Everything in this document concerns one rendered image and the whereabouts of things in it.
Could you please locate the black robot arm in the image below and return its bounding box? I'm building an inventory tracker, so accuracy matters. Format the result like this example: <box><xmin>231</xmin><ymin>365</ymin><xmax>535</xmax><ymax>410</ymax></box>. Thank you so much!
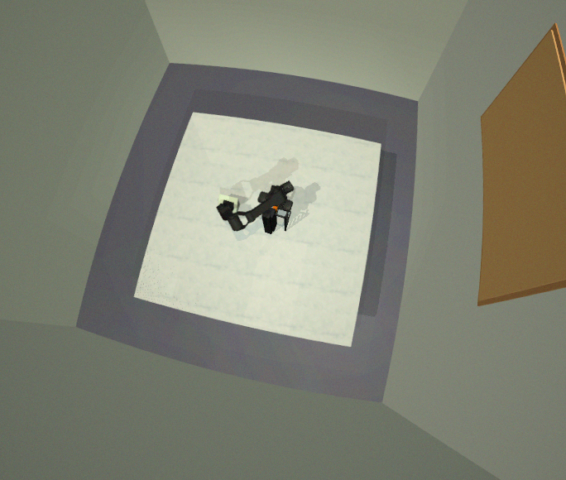
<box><xmin>216</xmin><ymin>181</ymin><xmax>294</xmax><ymax>231</ymax></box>

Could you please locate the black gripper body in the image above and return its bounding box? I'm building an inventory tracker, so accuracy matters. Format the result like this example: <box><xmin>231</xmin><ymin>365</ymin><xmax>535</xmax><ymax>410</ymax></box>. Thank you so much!
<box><xmin>257</xmin><ymin>192</ymin><xmax>293</xmax><ymax>212</ymax></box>

